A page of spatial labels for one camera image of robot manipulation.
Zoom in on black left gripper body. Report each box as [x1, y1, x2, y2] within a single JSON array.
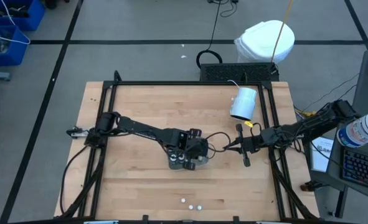
[[183, 127, 209, 171]]

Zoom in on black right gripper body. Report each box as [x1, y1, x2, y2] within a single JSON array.
[[235, 123, 265, 167]]

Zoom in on white printed paper sheet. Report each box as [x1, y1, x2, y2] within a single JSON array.
[[310, 136, 335, 173]]

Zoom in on black floor power adapter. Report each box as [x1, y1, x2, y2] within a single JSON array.
[[300, 180, 330, 192]]

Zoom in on black mesh computer case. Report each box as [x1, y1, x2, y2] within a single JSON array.
[[199, 62, 280, 82]]

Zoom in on white bagged trash bin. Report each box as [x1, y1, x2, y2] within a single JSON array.
[[234, 20, 296, 65]]

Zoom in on white wipes canister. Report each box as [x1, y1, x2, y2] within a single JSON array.
[[336, 110, 368, 149]]

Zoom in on black backlit keyboard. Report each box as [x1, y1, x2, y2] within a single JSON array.
[[341, 147, 368, 191]]

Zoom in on dark computer desk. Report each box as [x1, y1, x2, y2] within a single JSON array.
[[325, 49, 368, 205]]

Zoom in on blue storage bin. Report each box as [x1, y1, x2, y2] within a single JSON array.
[[0, 0, 46, 32], [0, 25, 29, 68]]

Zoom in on black aluminium rig frame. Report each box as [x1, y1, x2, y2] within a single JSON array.
[[55, 70, 321, 224]]

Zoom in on black coiled floor cable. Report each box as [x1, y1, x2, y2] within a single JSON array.
[[196, 0, 224, 70]]

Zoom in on yellow hanging cable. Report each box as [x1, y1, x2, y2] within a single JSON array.
[[270, 0, 294, 63]]

